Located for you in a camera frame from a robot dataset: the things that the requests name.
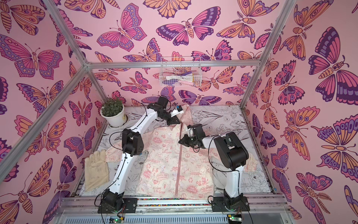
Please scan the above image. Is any white wire wall basket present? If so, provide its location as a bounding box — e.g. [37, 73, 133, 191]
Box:
[158, 56, 202, 88]

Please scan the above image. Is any green circuit board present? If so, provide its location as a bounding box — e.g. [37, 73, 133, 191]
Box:
[109, 217, 124, 224]
[227, 214, 242, 224]

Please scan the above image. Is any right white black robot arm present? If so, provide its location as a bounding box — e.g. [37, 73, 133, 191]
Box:
[179, 124, 249, 211]

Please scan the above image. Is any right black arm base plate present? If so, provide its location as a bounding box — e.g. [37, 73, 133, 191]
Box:
[211, 196, 250, 212]

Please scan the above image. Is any beige work glove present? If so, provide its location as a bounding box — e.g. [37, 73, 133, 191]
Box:
[84, 149, 110, 192]

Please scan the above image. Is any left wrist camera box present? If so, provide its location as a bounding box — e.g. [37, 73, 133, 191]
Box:
[170, 105, 184, 118]

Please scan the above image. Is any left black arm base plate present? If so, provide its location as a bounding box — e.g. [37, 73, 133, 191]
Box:
[98, 198, 138, 215]

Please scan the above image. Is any green circuit board right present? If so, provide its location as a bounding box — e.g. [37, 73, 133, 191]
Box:
[227, 214, 242, 224]

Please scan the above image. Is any green circuit board left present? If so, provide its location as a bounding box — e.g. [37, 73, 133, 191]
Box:
[109, 217, 124, 224]

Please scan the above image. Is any pink printed hooded jacket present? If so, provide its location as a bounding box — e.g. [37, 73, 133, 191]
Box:
[105, 105, 243, 200]

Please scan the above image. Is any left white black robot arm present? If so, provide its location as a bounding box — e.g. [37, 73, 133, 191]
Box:
[98, 96, 183, 213]

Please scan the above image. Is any white pot with green plant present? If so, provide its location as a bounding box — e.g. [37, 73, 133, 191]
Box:
[100, 97, 127, 127]

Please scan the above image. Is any aluminium front rail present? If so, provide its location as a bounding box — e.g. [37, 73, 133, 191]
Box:
[56, 194, 290, 216]

